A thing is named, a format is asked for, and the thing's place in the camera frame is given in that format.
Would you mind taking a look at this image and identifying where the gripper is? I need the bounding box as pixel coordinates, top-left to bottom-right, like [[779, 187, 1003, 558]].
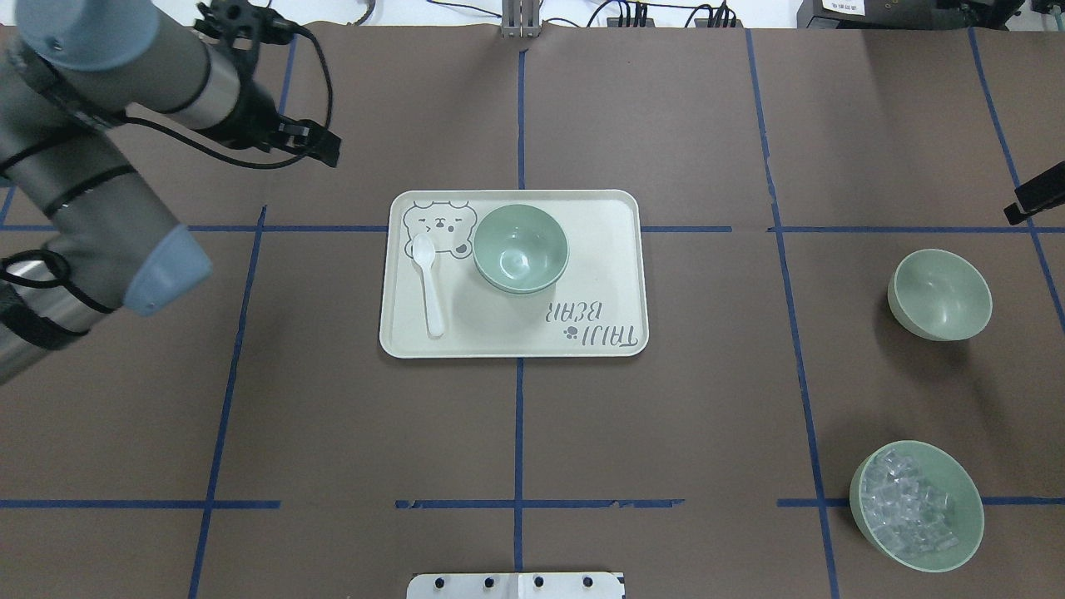
[[198, 47, 342, 168]]

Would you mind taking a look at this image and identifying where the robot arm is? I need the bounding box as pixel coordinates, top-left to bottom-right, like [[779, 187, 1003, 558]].
[[1, 1, 341, 382]]

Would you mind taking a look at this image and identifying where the white plastic spoon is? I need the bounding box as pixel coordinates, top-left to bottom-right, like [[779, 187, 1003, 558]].
[[412, 234, 445, 339]]

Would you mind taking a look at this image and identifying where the green bowl on tray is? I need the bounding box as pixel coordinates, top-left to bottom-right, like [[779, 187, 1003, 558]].
[[474, 249, 570, 295]]

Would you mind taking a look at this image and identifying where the black box device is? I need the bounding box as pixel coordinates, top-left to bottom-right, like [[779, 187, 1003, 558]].
[[794, 1, 1025, 31]]

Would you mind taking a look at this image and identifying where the green bowl with ice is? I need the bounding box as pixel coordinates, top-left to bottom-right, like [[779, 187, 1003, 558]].
[[850, 440, 985, 573]]

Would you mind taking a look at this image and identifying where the cream bear tray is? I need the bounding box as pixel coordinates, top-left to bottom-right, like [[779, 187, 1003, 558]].
[[378, 190, 650, 358]]

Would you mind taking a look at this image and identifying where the aluminium frame post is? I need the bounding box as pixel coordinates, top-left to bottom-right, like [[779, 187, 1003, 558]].
[[501, 0, 542, 38]]

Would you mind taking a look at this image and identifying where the white pedestal base plate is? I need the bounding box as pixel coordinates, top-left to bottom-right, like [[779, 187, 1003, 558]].
[[406, 572, 627, 598]]

